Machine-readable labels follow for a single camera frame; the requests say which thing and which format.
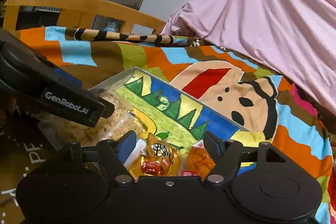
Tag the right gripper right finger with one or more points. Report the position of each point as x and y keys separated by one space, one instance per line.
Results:
x=226 y=156

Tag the black plastic crate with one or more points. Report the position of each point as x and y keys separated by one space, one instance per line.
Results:
x=37 y=16

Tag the brown colourful cartoon blanket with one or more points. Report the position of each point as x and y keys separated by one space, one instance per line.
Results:
x=286 y=172

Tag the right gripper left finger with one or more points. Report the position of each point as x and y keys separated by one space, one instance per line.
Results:
x=113 y=155

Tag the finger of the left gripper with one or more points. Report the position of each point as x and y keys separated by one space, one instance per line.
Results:
x=68 y=77

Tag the metal tray with dinosaur picture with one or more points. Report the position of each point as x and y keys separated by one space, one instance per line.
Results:
x=164 y=108

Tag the wooden bed rail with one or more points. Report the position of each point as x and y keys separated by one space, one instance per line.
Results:
x=81 y=13

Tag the gold red candy packet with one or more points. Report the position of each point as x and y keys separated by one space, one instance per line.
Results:
x=159 y=159

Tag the white green snack packet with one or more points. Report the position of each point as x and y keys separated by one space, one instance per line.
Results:
x=139 y=149

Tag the pink hanging sheet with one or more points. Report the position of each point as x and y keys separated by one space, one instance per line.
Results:
x=293 y=37

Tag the rice crisp clear packet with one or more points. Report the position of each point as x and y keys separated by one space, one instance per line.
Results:
x=60 y=131

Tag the orange tofu snack packet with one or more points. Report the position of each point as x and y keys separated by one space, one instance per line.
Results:
x=198 y=162

